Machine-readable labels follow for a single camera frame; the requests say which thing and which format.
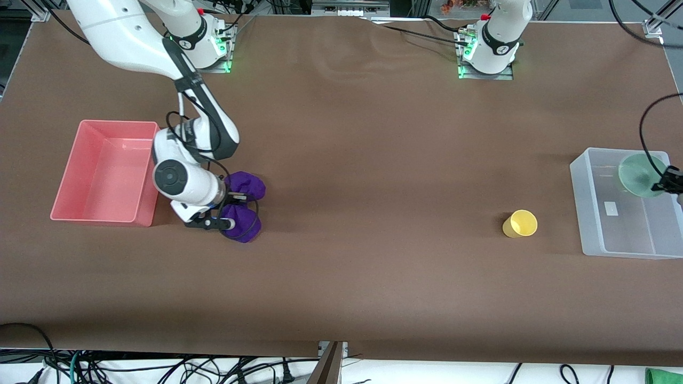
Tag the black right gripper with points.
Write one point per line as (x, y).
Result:
(230, 202)

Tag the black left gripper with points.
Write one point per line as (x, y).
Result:
(673, 178)

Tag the purple cloth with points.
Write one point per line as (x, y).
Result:
(246, 184)

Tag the mint green bowl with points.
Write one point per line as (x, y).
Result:
(637, 176)

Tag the yellow plastic cup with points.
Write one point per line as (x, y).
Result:
(522, 224)

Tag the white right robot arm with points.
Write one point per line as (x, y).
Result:
(122, 32)

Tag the green cloth item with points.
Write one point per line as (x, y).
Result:
(664, 376)

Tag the white label sticker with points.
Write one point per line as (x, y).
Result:
(611, 208)

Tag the clear plastic bin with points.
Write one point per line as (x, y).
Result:
(624, 229)

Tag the pink plastic bin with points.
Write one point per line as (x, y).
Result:
(106, 181)

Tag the brown table cover sheet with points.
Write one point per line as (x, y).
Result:
(373, 160)

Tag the dark table support beam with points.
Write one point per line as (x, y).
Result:
(326, 368)

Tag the white socket strip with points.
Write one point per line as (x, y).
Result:
(349, 7)

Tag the orange decorative object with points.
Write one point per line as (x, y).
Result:
(459, 5)

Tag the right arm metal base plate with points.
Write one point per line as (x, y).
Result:
(227, 58)

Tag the aluminium frame post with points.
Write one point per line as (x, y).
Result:
(655, 24)
(38, 10)

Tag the silver table bracket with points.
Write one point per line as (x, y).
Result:
(344, 349)

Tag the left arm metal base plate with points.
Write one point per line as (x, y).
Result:
(507, 76)

